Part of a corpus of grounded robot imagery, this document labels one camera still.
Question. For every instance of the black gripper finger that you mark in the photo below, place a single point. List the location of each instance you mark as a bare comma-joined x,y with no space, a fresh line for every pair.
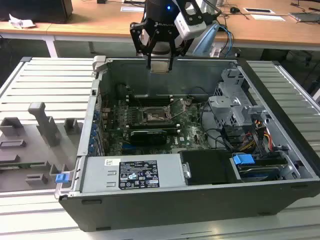
137,37
172,50

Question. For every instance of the silver square CPU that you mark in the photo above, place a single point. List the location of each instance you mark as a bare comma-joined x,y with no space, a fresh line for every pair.
160,67

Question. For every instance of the black RAM slot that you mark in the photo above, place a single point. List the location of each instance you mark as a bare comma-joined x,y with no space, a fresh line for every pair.
150,102
155,124
150,97
155,128

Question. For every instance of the CPU socket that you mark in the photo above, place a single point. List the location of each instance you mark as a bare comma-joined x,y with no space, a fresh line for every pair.
155,116

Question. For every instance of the blue slot retainer clip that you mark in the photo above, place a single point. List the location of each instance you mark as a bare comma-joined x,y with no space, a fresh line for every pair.
96,114
92,141
94,130
91,150

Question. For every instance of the white plastic connector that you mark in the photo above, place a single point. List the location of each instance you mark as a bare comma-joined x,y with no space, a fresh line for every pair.
215,52

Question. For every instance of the black computer mouse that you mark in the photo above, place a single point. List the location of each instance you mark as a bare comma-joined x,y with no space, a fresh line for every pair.
234,10

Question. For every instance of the silver metal drive cage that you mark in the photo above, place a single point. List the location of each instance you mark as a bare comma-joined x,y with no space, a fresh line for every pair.
225,107

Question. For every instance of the green motherboard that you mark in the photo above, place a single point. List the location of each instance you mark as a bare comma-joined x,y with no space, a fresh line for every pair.
192,135

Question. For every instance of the black graphics card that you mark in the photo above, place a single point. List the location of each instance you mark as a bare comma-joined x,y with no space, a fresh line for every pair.
147,137

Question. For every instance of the white paper sheet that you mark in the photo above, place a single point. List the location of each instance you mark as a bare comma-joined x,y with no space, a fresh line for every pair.
268,17

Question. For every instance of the black computer box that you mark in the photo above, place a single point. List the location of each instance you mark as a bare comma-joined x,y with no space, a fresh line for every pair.
37,10

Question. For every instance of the crumpled white paper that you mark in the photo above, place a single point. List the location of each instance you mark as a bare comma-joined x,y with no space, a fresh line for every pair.
20,22

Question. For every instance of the black plastic shroud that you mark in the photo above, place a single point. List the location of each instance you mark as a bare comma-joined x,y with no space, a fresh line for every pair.
210,167

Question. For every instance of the blue disk carrier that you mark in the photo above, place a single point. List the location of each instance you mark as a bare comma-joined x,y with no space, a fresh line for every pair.
243,159

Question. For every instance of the grey laptop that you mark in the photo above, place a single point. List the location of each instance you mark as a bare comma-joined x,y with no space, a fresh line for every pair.
305,17

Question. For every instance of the grey power supply with label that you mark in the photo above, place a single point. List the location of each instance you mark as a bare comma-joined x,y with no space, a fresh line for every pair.
100,172

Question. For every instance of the grey parts rack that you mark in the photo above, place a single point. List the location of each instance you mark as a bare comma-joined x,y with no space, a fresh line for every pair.
30,140

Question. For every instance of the blue case latch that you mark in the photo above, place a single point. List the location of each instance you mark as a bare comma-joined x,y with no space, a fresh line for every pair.
61,178

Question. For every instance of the black open PC case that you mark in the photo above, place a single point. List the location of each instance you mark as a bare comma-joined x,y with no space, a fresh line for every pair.
175,210

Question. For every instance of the green RAM stick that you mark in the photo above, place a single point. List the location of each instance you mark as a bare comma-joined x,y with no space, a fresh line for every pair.
22,165

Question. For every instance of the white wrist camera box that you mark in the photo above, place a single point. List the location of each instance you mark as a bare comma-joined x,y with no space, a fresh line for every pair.
190,25

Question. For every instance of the wooden desk white frame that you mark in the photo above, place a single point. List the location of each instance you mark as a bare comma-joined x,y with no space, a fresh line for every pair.
41,26
87,22

